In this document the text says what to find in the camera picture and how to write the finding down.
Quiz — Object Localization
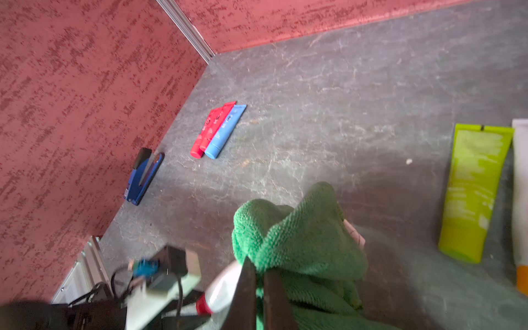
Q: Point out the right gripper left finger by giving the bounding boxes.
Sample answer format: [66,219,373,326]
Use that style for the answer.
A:
[221,257,257,330]

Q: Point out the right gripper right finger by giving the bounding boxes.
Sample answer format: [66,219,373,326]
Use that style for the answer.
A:
[263,269,298,330]

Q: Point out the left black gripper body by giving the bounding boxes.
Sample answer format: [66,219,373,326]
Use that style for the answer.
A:
[1,288,127,330]

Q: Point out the green microfiber cloth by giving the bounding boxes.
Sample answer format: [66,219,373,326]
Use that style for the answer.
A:
[232,182,389,329]

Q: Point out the green tube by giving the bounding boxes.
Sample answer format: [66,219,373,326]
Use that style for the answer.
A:
[438,124,514,264]

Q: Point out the white tube orange cap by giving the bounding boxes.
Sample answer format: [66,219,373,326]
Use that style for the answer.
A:
[511,119,527,295]

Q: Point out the dark red tube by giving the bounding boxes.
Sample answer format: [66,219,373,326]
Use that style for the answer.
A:
[191,107,222,159]

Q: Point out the blue tube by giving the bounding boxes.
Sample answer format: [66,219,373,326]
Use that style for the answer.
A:
[205,104,247,159]

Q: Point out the red pink tube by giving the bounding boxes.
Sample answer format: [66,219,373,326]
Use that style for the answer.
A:
[209,101,237,144]

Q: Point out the blue stapler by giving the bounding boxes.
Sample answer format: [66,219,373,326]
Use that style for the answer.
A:
[124,148,165,206]

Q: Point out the left corner aluminium profile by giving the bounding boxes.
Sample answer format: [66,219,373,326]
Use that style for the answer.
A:
[157,0,215,64]

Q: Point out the aluminium front rail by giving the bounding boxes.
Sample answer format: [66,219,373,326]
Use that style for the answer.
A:
[52,236,110,304]

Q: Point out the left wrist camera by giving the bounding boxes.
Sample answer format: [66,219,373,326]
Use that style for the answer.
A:
[125,245,202,329]

